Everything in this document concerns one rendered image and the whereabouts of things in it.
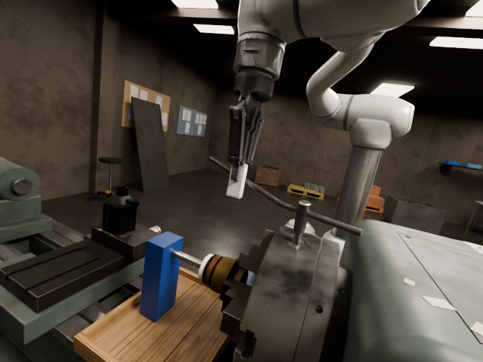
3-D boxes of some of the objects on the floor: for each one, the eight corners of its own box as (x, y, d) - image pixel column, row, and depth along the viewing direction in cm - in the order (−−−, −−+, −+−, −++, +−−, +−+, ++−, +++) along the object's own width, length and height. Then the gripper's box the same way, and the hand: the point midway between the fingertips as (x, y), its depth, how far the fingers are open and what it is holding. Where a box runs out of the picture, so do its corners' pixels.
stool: (112, 192, 414) (115, 155, 401) (134, 200, 394) (137, 161, 380) (79, 198, 361) (80, 155, 348) (102, 207, 340) (104, 162, 327)
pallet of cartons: (375, 206, 702) (381, 187, 690) (384, 215, 617) (392, 192, 605) (336, 197, 731) (341, 178, 718) (340, 204, 646) (346, 182, 633)
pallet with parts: (322, 195, 741) (325, 185, 735) (324, 200, 668) (326, 189, 662) (288, 187, 769) (290, 178, 763) (287, 191, 695) (289, 182, 689)
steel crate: (378, 217, 570) (386, 193, 557) (420, 228, 548) (429, 202, 535) (389, 228, 494) (399, 200, 481) (439, 240, 472) (450, 211, 459)
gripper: (249, 86, 50) (231, 189, 54) (223, 62, 38) (201, 196, 42) (282, 88, 47) (260, 197, 51) (264, 63, 35) (238, 207, 39)
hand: (237, 179), depth 46 cm, fingers closed
